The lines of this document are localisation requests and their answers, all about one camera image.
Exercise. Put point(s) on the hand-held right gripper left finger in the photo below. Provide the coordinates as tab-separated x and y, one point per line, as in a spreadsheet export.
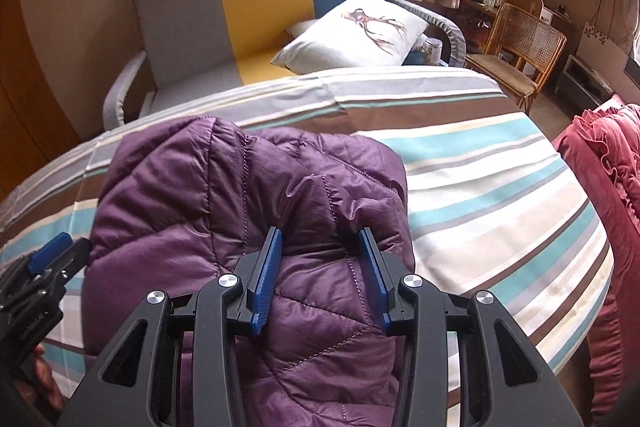
262	287

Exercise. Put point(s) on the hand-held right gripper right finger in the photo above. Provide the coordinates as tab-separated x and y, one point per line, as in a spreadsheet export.
372	277

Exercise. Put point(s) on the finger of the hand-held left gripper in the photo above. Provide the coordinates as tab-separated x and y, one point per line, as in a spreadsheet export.
47	252
70	259

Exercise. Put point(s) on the purple down jacket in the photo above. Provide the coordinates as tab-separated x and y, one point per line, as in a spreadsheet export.
200	207

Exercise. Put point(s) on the person's left hand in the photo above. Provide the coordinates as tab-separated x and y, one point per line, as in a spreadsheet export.
46	374

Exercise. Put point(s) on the striped bed sheet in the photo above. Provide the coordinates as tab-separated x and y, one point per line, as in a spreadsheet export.
475	187

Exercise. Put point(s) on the glass jar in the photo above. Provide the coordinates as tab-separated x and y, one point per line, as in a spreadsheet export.
433	51

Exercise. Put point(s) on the white printed pillow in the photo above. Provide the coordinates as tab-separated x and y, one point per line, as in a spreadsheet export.
350	42

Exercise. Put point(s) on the red ruffled quilt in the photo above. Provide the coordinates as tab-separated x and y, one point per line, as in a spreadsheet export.
610	182

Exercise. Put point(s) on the grey yellow blue sofa chair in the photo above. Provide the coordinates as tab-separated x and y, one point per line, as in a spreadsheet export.
175	17

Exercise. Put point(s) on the rattan chair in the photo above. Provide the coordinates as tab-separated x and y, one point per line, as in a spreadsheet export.
525	37

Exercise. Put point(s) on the white low cabinet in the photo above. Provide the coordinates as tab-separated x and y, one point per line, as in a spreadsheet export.
580	82

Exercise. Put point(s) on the white board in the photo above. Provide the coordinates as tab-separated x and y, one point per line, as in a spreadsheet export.
600	52

